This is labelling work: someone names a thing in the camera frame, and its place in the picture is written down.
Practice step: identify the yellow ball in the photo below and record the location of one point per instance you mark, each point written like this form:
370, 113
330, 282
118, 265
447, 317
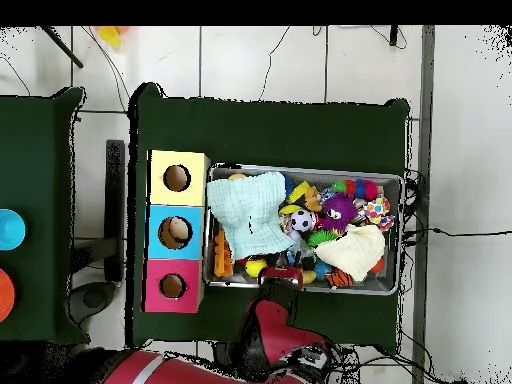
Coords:
255, 268

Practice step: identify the light blue muslin cloth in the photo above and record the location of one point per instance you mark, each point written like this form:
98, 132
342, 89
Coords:
248, 212

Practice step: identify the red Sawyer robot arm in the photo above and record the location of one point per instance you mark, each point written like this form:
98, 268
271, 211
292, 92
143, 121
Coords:
280, 332

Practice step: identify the shallow mesh bin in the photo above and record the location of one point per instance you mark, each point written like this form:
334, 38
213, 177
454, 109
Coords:
360, 286

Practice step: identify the wooden box with three holes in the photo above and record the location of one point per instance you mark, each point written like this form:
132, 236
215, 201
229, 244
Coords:
158, 200

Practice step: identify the green spiky ball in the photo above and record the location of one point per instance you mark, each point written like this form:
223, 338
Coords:
318, 238

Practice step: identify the black and white soccer ball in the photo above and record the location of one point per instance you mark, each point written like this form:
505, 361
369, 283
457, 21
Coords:
302, 220

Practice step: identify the tiger plush toy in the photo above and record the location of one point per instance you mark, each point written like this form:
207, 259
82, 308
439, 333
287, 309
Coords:
339, 278

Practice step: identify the orange plastic toy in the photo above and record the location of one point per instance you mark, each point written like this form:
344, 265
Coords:
222, 260

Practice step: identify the cream muslin cloth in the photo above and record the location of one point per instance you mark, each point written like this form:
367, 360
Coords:
352, 250

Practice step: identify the brown plush bear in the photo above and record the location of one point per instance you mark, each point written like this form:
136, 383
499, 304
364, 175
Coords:
312, 198

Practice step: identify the purple spiky monster toy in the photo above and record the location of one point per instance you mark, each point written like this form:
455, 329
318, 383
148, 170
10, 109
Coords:
340, 212

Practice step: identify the polka dot cloth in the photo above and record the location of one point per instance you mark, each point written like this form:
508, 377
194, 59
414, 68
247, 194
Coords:
376, 210

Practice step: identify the dark green tablecloth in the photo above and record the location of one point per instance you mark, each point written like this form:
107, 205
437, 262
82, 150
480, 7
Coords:
36, 180
280, 132

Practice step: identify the black upright bar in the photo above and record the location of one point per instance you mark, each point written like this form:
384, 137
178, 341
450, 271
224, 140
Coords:
114, 200

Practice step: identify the grey round base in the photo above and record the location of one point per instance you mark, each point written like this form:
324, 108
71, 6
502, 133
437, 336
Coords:
94, 298

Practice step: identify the blue bowl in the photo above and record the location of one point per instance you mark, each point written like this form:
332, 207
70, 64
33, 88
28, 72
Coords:
10, 230

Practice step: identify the orange bowl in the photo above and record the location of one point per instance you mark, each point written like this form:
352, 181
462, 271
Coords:
4, 296

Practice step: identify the yellow floor object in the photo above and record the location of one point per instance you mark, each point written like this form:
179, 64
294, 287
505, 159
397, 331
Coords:
110, 36

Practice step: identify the black rod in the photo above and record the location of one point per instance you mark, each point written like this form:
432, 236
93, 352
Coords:
62, 47

